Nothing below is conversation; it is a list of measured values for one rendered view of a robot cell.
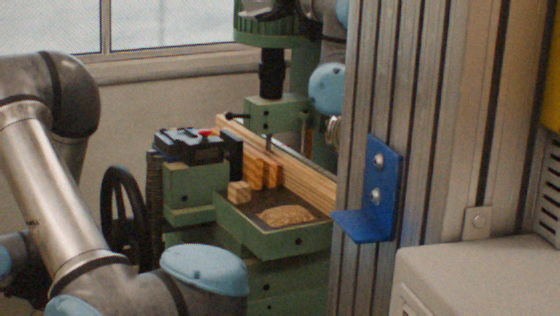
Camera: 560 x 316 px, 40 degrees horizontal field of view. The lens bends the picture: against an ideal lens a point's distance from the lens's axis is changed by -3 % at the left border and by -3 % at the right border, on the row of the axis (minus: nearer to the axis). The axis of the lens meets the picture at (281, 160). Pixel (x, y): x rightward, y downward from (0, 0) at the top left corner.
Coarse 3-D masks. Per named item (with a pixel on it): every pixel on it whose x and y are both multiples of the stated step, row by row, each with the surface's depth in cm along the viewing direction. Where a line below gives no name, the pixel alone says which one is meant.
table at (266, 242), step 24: (216, 192) 165; (264, 192) 166; (288, 192) 167; (168, 216) 164; (192, 216) 163; (216, 216) 166; (240, 216) 155; (240, 240) 157; (264, 240) 147; (288, 240) 150; (312, 240) 153
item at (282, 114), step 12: (252, 96) 174; (288, 96) 176; (300, 96) 176; (252, 108) 170; (264, 108) 169; (276, 108) 171; (288, 108) 172; (300, 108) 174; (252, 120) 171; (264, 120) 170; (276, 120) 172; (288, 120) 173; (300, 120) 175; (252, 132) 172; (264, 132) 171; (276, 132) 173
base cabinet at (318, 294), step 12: (168, 240) 194; (180, 240) 187; (312, 288) 167; (324, 288) 169; (264, 300) 162; (276, 300) 163; (288, 300) 165; (300, 300) 166; (312, 300) 168; (324, 300) 170; (252, 312) 161; (264, 312) 163; (276, 312) 164; (288, 312) 166; (300, 312) 167; (312, 312) 169; (324, 312) 171
